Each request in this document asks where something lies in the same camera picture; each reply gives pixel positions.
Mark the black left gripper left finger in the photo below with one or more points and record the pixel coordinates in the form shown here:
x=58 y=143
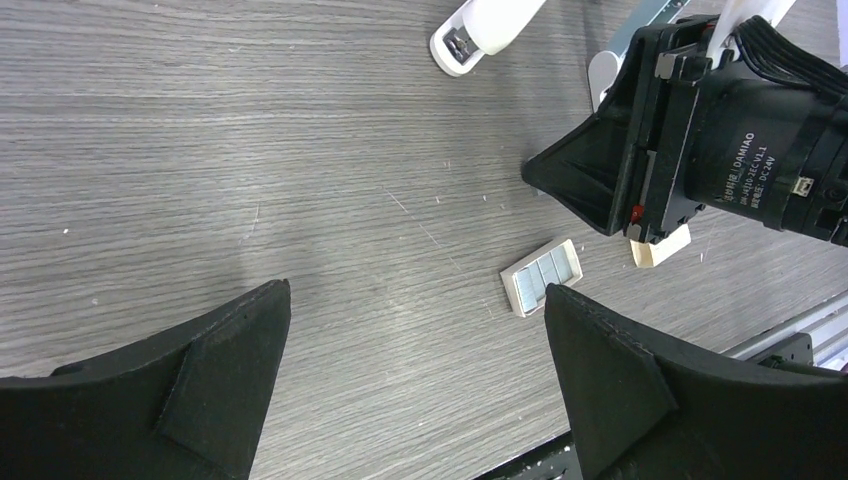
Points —
x=189 y=402

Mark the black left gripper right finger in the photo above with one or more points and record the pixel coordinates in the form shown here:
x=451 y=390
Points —
x=696 y=411

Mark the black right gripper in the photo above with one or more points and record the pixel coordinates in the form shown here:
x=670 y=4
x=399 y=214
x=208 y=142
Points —
x=624 y=167

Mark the grey staple box tray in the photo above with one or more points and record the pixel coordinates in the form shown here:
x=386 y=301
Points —
x=525 y=282

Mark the white playing card box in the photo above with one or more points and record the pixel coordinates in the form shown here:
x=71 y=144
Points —
x=649 y=255

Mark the small blue grey stapler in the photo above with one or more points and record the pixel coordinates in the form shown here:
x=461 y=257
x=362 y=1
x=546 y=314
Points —
x=605 y=66

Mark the white stapler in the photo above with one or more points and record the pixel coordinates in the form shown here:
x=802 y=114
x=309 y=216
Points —
x=479 y=28

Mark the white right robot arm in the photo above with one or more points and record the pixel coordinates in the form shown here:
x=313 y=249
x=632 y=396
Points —
x=717 y=111

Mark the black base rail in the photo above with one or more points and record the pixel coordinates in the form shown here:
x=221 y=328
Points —
x=762 y=371

